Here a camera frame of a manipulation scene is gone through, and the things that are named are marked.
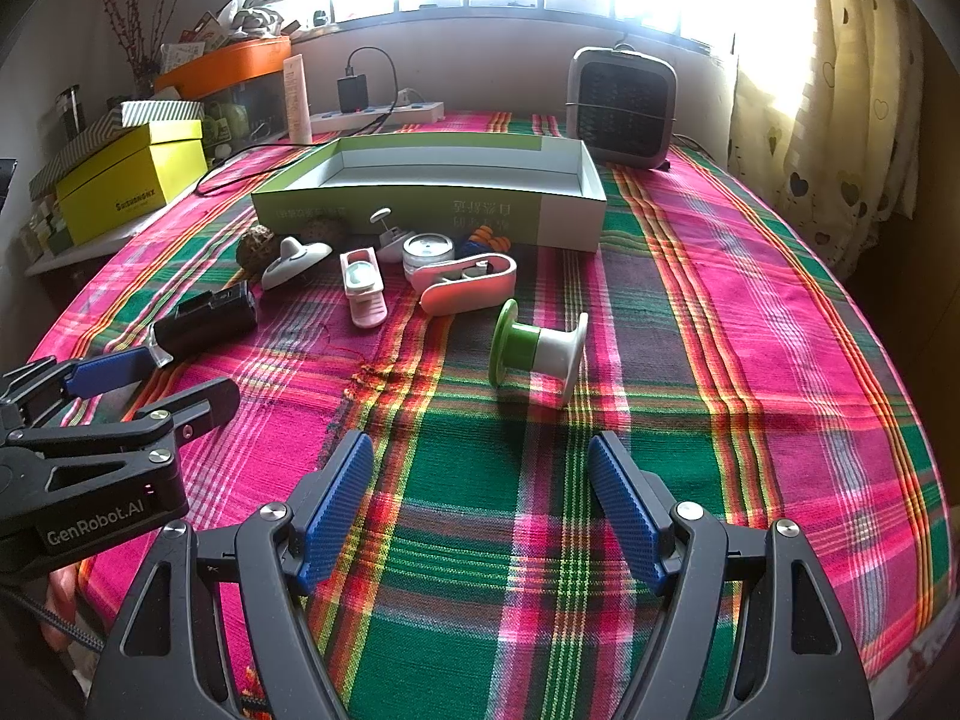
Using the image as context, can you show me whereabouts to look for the small pink and white clip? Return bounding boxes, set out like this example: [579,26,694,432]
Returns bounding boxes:
[339,247,389,329]

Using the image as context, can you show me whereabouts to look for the pale green plant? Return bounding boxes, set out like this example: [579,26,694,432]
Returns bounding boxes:
[225,0,286,38]

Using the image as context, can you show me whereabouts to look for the blue and orange toy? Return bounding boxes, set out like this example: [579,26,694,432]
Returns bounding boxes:
[459,221,512,256]

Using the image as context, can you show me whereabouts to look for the white round jar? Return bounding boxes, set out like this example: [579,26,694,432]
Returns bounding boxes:
[401,231,456,282]

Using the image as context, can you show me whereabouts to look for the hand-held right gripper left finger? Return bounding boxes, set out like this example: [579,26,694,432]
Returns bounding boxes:
[88,431,376,720]

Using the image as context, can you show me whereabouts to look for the green and white cardboard box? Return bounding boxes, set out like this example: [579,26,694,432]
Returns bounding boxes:
[250,131,608,252]

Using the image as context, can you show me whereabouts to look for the green striped box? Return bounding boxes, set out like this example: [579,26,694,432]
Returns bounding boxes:
[30,100,205,200]

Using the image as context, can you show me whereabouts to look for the braided cable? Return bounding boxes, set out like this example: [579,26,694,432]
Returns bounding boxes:
[0,585,106,653]

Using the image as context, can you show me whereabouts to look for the black and clear lighter device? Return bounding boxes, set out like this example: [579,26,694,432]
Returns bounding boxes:
[150,279,260,370]

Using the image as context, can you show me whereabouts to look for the black charger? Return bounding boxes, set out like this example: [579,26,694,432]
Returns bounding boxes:
[336,73,372,113]

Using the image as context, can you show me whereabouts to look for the white knob lid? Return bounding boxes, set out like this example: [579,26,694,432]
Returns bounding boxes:
[260,236,333,290]

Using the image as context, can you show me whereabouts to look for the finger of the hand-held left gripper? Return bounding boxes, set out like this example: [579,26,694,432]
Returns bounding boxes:
[0,377,241,494]
[0,351,156,430]

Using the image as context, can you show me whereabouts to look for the pink and green plaid tablecloth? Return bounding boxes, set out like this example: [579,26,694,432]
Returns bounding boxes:
[30,111,953,720]

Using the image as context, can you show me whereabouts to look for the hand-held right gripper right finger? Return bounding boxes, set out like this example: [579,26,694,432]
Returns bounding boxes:
[587,431,875,720]

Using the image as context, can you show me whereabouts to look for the green and white spool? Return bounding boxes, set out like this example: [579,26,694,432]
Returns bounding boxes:
[487,298,590,407]

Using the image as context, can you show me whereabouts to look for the grey desktop heater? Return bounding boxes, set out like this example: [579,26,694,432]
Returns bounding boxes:
[564,45,680,170]

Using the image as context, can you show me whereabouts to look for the heart print curtain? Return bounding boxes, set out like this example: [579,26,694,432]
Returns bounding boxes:
[731,0,927,278]

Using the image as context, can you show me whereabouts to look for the orange box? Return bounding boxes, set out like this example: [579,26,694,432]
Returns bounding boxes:
[154,36,293,98]

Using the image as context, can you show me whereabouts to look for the black charger cable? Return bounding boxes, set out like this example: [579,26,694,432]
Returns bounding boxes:
[195,47,398,197]

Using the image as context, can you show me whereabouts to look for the dried branches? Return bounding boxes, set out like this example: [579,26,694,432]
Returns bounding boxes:
[105,0,196,91]

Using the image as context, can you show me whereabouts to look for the white power strip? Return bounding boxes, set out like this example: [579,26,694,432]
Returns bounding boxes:
[309,100,445,137]

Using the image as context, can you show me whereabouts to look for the long pink and white case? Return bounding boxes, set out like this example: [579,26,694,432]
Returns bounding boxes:
[409,255,520,316]

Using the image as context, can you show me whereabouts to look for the cream tube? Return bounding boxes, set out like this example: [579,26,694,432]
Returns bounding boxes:
[283,56,314,145]

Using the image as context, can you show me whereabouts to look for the white base with ball pin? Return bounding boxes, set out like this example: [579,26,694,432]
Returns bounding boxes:
[367,208,412,265]

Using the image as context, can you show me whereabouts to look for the yellow cardboard box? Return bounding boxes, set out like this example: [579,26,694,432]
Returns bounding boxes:
[56,120,209,246]

